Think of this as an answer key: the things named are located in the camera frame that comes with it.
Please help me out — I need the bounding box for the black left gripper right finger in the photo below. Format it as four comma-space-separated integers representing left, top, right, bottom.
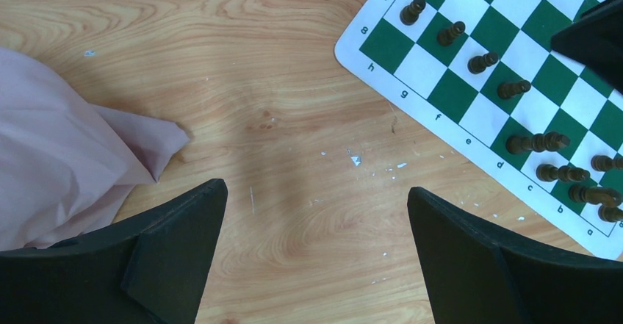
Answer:
407, 187, 622, 323

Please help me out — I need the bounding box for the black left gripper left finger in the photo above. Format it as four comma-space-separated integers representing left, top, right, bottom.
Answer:
1, 179, 228, 323

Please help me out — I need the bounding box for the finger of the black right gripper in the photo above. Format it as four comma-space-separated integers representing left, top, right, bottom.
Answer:
550, 0, 622, 93

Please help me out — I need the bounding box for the dark pawn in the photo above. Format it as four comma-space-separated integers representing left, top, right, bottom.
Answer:
497, 79, 531, 100
400, 0, 427, 26
436, 21, 466, 47
591, 155, 622, 172

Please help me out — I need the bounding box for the dark tall chess piece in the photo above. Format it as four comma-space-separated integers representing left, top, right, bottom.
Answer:
505, 132, 571, 154

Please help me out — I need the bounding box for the dark piece from tin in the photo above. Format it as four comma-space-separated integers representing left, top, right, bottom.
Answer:
569, 184, 622, 207

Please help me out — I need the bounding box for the dark corner rook piece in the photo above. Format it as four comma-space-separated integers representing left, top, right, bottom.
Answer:
598, 205, 623, 223

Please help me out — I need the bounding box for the green white chess mat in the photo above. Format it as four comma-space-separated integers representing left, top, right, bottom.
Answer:
334, 0, 622, 259

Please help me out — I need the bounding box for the pink cloth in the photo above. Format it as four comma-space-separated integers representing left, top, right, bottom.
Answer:
1, 48, 189, 251

